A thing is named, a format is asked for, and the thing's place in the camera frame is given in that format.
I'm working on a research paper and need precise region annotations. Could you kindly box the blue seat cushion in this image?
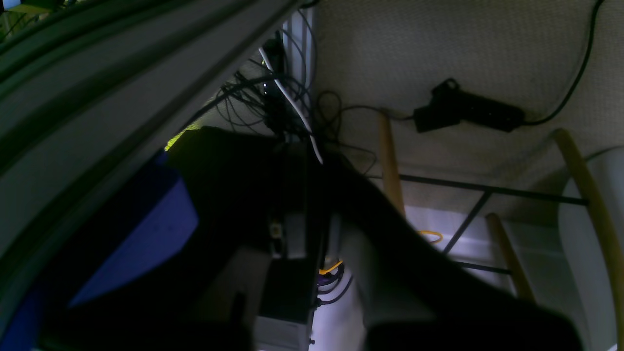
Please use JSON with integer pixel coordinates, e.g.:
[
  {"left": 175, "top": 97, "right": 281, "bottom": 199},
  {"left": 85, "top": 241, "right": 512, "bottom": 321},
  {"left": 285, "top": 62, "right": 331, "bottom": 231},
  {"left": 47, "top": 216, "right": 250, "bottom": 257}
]
[{"left": 1, "top": 152, "right": 199, "bottom": 344}]

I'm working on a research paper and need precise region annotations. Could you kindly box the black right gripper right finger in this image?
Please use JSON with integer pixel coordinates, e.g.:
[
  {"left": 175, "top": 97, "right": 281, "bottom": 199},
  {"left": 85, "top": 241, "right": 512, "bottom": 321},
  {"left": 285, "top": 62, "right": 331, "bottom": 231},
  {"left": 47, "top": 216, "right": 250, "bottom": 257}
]
[{"left": 312, "top": 157, "right": 583, "bottom": 351}]

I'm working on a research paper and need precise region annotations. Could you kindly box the black power cable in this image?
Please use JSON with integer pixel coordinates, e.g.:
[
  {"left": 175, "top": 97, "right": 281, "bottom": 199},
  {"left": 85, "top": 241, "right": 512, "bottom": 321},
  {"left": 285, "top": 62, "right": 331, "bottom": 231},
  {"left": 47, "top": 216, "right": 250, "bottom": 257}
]
[{"left": 523, "top": 0, "right": 609, "bottom": 127}]

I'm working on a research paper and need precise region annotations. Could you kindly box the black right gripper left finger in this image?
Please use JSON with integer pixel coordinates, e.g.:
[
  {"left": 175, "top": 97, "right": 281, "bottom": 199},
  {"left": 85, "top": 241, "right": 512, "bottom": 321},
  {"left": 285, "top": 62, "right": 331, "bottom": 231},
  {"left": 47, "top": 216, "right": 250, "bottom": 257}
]
[{"left": 39, "top": 127, "right": 322, "bottom": 351}]

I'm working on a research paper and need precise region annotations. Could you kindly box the wooden chair leg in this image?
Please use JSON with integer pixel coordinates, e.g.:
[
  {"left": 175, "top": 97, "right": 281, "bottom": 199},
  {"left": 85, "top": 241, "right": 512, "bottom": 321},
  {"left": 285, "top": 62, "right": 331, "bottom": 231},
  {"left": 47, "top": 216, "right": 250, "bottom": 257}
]
[{"left": 377, "top": 113, "right": 406, "bottom": 217}]

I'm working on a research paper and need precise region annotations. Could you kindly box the black power strip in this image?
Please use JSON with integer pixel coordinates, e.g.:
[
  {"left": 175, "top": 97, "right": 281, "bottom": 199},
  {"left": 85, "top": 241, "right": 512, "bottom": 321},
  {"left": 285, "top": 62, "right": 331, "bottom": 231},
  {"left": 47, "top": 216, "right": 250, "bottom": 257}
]
[{"left": 412, "top": 78, "right": 525, "bottom": 133}]

